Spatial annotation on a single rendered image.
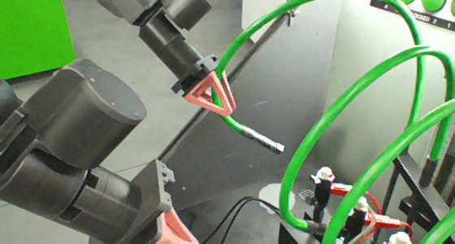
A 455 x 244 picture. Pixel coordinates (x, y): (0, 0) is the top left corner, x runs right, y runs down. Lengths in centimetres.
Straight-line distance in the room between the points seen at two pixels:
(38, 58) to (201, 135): 308
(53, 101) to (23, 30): 347
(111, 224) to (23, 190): 8
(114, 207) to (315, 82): 77
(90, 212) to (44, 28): 349
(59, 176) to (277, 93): 71
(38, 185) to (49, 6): 346
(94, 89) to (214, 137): 66
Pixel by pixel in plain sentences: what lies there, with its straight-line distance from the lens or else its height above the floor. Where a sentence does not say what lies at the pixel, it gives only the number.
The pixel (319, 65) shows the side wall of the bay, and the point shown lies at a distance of 100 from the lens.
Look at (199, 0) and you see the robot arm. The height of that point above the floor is 140.
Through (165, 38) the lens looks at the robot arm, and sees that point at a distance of 62.
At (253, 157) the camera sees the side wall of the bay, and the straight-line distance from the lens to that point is 102.
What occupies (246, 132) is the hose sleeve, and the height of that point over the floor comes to 117.
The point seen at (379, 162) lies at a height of 130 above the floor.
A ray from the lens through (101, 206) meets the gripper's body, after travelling 33.
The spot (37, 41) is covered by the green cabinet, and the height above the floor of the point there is 37.
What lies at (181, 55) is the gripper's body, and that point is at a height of 132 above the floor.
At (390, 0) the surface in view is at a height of 141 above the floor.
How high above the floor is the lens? 155
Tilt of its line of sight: 31 degrees down
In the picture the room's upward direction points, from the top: straight up
